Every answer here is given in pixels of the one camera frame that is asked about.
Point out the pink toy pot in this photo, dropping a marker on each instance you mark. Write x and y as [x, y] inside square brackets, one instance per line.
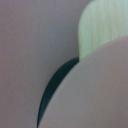
[101, 22]

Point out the pink toy stove counter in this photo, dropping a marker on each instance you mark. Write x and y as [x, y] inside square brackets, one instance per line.
[36, 38]

